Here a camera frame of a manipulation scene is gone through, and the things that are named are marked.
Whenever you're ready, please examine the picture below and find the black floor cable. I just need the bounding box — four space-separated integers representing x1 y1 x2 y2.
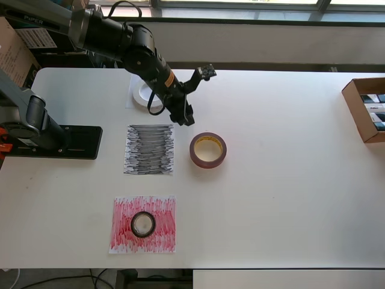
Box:
17 267 118 289

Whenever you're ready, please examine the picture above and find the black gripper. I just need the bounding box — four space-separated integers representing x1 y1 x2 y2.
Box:
163 82 196 127

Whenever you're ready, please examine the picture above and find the plain white paper sheet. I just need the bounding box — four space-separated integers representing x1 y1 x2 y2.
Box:
125 73 179 110

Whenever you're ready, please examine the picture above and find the white floor cable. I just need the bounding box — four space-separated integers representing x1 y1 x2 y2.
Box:
0 267 21 289

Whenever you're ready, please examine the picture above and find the black box white label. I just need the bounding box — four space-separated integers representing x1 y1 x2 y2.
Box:
14 26 79 55

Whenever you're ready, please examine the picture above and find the black box white lettering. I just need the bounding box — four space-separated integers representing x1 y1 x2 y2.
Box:
96 55 123 69
38 48 103 69

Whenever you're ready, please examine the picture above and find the open brown cardboard tray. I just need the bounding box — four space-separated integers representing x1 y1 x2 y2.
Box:
342 77 385 144

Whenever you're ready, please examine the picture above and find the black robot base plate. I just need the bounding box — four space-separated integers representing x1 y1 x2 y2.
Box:
8 125 103 161

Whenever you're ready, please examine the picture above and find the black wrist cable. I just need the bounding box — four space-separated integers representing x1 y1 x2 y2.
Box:
147 87 167 116

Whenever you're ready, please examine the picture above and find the red scribbled paper sheet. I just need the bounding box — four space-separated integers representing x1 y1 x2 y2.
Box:
108 194 177 255

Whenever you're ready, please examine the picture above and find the black table leg frame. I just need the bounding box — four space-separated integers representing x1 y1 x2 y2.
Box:
115 269 193 289

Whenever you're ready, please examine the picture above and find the red tape roll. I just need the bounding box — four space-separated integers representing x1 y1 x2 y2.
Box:
189 131 228 169

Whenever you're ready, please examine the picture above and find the black tape roll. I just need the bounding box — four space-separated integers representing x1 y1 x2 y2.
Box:
130 211 156 239

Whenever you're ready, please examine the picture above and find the white rectangular board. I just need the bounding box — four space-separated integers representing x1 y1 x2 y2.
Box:
192 269 385 289

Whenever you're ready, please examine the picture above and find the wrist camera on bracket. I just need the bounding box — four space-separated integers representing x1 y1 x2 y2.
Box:
183 63 217 94

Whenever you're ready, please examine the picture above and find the white tape roll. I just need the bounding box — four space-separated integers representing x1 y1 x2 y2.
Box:
132 78 169 113

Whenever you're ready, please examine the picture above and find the white carton black lettering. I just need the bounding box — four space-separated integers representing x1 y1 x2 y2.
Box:
363 103 385 114

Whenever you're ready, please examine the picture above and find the orange black table clamp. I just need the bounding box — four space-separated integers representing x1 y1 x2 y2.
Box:
0 126 14 155

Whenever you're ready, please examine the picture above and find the large brown cardboard box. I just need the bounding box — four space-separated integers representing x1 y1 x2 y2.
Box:
0 16 42 88

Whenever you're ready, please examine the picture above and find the dark window frame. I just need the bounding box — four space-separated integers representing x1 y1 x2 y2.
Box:
141 0 385 25

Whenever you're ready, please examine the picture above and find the black scribbled paper sheet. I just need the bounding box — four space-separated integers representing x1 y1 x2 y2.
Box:
122 123 176 176

